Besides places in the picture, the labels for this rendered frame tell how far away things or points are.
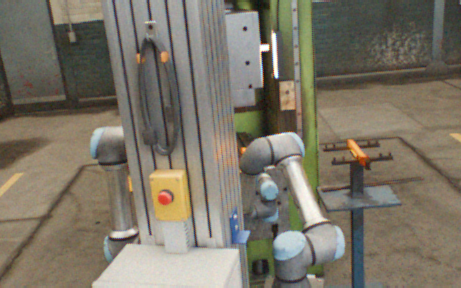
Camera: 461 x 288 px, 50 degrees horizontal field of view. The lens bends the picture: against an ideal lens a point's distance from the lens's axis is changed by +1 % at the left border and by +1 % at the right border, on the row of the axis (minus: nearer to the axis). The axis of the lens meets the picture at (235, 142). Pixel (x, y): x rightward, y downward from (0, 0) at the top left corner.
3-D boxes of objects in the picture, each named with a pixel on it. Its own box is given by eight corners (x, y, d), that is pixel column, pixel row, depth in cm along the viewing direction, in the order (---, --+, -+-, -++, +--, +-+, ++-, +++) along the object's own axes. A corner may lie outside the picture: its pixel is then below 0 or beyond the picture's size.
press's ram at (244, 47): (278, 85, 267) (273, 10, 255) (208, 93, 263) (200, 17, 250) (262, 72, 307) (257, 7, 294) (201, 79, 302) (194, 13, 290)
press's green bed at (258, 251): (294, 301, 305) (290, 234, 290) (235, 311, 301) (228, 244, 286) (273, 255, 357) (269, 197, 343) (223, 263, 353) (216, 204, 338)
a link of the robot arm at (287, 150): (306, 272, 179) (257, 146, 203) (341, 261, 183) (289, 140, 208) (316, 261, 169) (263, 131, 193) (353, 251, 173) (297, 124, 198)
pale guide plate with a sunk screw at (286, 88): (295, 109, 286) (294, 80, 281) (280, 111, 285) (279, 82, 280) (294, 108, 288) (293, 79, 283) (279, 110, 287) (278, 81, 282)
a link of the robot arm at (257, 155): (246, 156, 185) (236, 232, 219) (272, 151, 188) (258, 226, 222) (236, 136, 192) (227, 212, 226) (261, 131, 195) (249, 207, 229)
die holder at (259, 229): (290, 234, 290) (286, 165, 276) (228, 244, 285) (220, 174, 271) (269, 196, 343) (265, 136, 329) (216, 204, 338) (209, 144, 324)
